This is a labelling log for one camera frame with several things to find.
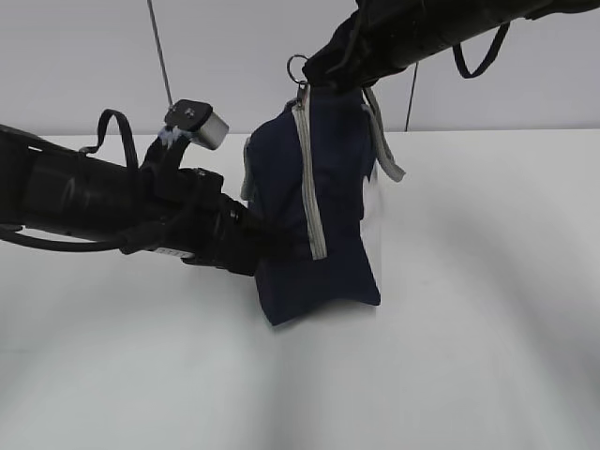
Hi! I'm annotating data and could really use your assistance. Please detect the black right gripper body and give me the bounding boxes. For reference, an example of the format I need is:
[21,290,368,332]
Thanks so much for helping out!
[327,1,422,89]

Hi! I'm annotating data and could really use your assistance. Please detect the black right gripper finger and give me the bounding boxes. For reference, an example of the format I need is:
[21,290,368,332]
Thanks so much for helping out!
[303,33,355,92]

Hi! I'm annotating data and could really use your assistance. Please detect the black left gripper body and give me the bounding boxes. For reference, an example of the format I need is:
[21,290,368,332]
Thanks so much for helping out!
[140,169,263,277]

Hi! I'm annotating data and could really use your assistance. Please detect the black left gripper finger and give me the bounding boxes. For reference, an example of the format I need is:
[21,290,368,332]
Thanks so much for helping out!
[243,215,305,260]

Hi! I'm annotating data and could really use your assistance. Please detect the silver zipper pull ring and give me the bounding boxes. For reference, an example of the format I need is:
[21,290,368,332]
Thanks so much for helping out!
[285,53,311,105]

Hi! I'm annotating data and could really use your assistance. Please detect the navy blue lunch bag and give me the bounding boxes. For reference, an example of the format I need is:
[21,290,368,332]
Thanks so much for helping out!
[241,84,405,326]

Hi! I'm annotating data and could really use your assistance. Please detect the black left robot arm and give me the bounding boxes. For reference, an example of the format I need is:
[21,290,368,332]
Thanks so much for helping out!
[1,127,298,276]

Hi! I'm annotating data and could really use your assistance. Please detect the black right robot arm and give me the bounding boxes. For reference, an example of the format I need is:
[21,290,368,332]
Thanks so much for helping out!
[303,1,599,92]

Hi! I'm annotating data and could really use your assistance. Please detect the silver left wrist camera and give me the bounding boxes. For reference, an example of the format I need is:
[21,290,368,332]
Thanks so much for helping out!
[164,99,229,151]

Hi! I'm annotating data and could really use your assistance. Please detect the thin black cable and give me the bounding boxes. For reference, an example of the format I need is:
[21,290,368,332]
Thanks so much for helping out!
[452,21,511,80]

